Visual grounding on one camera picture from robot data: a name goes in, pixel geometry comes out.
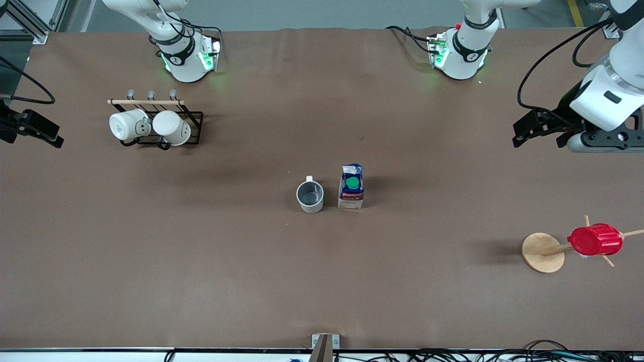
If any red plastic cup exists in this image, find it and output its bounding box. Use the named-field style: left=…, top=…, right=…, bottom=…
left=567, top=223, right=624, bottom=257

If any grey ceramic mug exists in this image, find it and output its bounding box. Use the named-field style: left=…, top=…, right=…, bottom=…
left=295, top=175, right=326, bottom=214

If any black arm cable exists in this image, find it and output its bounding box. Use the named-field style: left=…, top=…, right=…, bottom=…
left=518, top=18, right=615, bottom=110
left=0, top=54, right=55, bottom=106

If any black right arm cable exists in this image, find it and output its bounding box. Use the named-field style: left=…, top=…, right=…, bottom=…
left=0, top=54, right=55, bottom=106

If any wooden mug tree stand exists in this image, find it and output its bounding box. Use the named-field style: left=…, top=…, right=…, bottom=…
left=521, top=215, right=644, bottom=274

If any white mug with handle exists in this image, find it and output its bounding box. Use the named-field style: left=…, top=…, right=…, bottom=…
left=152, top=110, right=192, bottom=147
left=109, top=108, right=152, bottom=143

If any aluminium frame profile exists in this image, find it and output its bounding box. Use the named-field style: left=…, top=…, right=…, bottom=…
left=584, top=0, right=622, bottom=40
left=0, top=0, right=69, bottom=46

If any black wire mug rack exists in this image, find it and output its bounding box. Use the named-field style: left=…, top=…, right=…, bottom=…
left=107, top=89, right=204, bottom=150

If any black base cable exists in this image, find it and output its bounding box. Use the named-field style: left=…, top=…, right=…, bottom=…
left=151, top=0, right=225, bottom=43
left=385, top=25, right=436, bottom=55

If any blue milk carton green cap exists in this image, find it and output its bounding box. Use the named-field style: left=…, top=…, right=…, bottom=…
left=337, top=163, right=365, bottom=210

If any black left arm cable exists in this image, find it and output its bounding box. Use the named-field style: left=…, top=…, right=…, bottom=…
left=518, top=18, right=615, bottom=110

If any small metal bracket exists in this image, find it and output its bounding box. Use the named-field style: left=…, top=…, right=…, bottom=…
left=311, top=333, right=341, bottom=350

